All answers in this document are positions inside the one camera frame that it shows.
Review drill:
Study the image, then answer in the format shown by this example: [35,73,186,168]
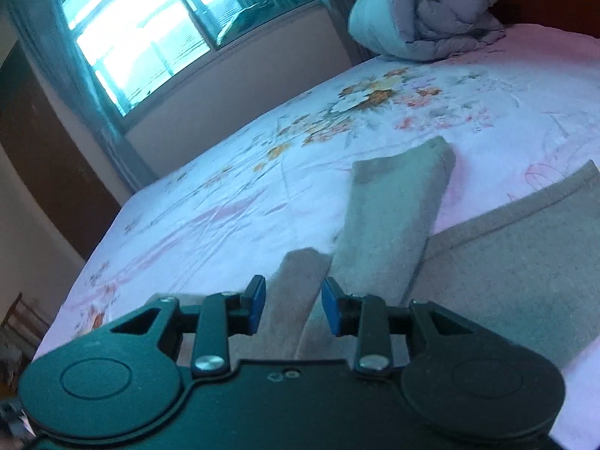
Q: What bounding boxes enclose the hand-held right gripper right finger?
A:
[321,276,474,378]

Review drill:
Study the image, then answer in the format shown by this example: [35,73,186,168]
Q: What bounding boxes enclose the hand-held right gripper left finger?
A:
[109,276,267,378]

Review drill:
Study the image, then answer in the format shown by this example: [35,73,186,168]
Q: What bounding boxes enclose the grey-beige fleece pants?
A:
[180,136,600,372]

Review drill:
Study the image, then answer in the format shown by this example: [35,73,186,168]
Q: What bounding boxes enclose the bed with floral sheet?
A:
[35,23,600,450]

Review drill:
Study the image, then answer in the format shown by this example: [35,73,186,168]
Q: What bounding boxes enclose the wooden chair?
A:
[0,292,53,385]

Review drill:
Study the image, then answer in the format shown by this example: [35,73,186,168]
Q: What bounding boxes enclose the brown wooden door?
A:
[0,40,123,261]

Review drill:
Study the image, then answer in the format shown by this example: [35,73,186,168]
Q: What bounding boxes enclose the grey sheer curtain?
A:
[9,0,158,193]
[304,0,367,64]

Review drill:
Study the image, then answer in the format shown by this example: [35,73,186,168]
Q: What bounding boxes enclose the rolled grey quilt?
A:
[348,0,507,63]

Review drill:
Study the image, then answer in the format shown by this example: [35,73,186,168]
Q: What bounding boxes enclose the window with metal frame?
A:
[54,0,324,117]

